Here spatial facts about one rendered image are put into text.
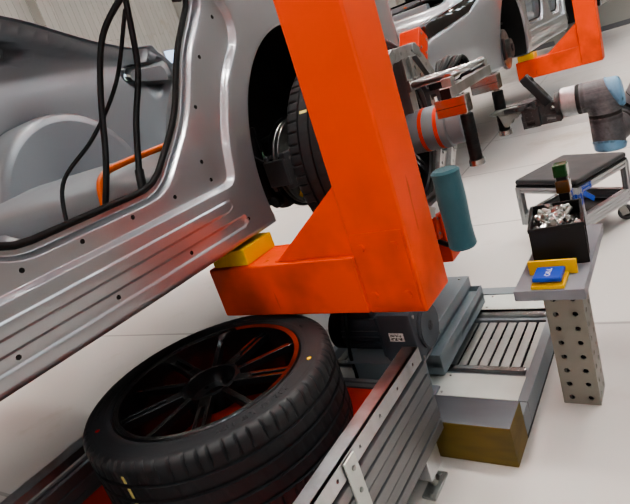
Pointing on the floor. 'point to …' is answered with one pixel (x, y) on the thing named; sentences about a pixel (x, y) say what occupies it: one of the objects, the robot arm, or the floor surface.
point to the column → (576, 350)
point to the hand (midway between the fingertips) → (495, 111)
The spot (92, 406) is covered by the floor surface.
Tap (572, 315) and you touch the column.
